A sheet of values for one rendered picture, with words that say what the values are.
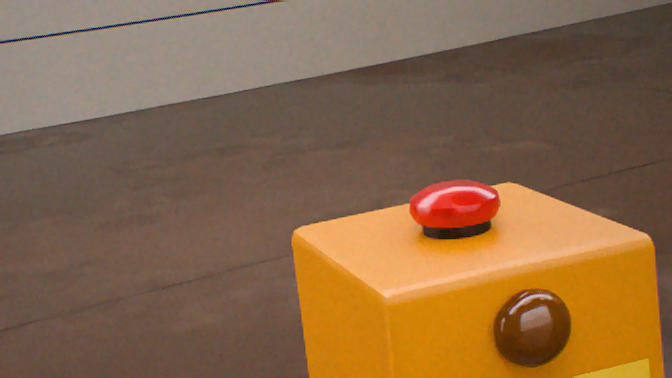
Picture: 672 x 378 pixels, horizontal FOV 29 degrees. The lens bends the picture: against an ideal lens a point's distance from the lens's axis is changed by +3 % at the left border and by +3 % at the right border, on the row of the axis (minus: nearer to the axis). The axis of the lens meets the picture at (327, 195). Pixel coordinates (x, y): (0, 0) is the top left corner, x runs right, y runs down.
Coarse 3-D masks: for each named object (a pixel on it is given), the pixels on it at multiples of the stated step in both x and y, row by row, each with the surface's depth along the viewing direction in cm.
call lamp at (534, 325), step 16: (528, 288) 50; (512, 304) 49; (528, 304) 49; (544, 304) 49; (560, 304) 50; (512, 320) 49; (528, 320) 49; (544, 320) 49; (560, 320) 50; (496, 336) 50; (512, 336) 49; (528, 336) 49; (544, 336) 49; (560, 336) 50; (512, 352) 50; (528, 352) 50; (544, 352) 50; (560, 352) 50
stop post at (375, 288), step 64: (512, 192) 60; (320, 256) 55; (384, 256) 53; (448, 256) 52; (512, 256) 51; (576, 256) 51; (640, 256) 52; (320, 320) 57; (384, 320) 49; (448, 320) 49; (576, 320) 51; (640, 320) 52
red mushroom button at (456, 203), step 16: (432, 192) 54; (448, 192) 54; (464, 192) 54; (480, 192) 54; (496, 192) 55; (416, 208) 54; (432, 208) 54; (448, 208) 53; (464, 208) 53; (480, 208) 53; (496, 208) 54; (432, 224) 54; (448, 224) 53; (464, 224) 53
